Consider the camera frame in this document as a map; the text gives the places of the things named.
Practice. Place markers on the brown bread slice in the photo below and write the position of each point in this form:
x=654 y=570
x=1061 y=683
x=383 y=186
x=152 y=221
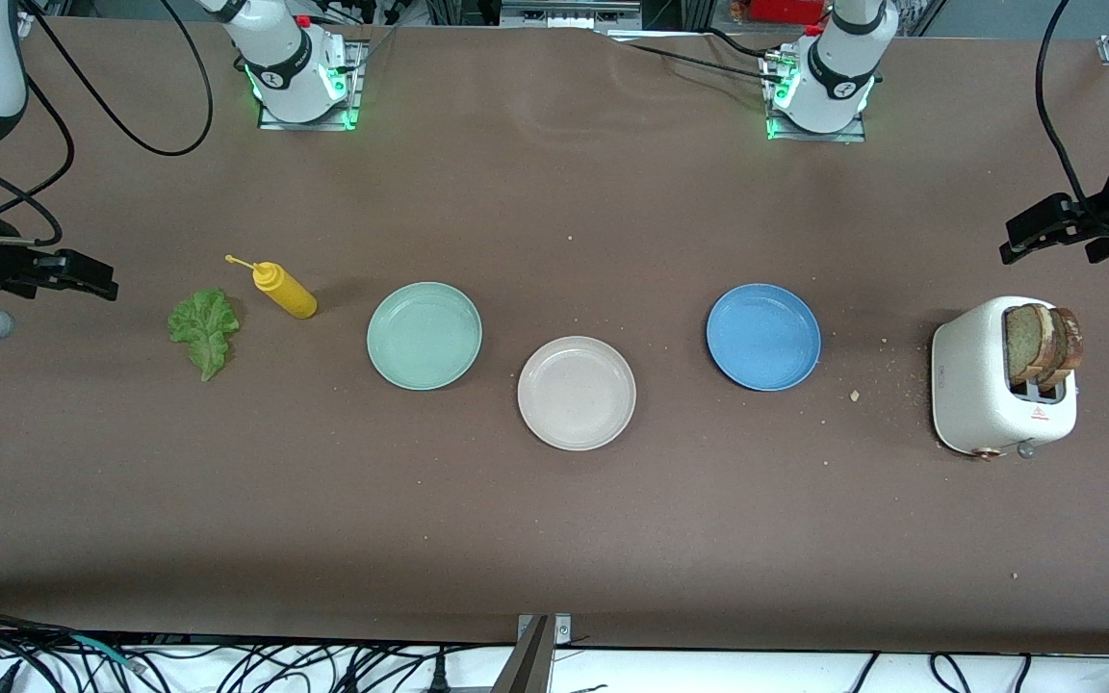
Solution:
x=1024 y=342
x=1072 y=337

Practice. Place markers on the green lettuce leaf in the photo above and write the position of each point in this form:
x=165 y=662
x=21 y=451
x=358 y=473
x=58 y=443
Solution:
x=203 y=332

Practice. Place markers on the yellow mustard squeeze bottle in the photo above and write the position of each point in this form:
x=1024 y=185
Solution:
x=290 y=294

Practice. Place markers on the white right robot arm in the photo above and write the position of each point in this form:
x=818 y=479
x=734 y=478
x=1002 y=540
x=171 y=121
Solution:
x=290 y=72

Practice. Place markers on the blue plate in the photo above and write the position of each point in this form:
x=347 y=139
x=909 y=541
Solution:
x=763 y=337

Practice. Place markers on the mint green plate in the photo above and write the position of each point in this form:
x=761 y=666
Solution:
x=425 y=337

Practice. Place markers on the beige plate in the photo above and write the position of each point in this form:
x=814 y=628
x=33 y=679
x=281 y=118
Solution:
x=576 y=393

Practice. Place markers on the white toaster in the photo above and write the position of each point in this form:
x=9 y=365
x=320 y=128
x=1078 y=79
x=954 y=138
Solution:
x=973 y=385

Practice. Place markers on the red background box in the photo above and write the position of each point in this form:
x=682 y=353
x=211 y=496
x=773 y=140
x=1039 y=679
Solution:
x=786 y=10

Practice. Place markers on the grey metal beam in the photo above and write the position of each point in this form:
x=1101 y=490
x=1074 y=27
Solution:
x=526 y=669

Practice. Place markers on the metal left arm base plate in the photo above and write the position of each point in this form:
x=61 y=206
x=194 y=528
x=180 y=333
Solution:
x=863 y=135

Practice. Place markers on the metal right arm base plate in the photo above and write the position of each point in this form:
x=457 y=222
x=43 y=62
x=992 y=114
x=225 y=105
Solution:
x=354 y=96

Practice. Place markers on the aluminium frame profile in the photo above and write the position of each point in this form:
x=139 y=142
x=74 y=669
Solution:
x=569 y=12

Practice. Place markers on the metal table edge bracket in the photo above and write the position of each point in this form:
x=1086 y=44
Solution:
x=562 y=630

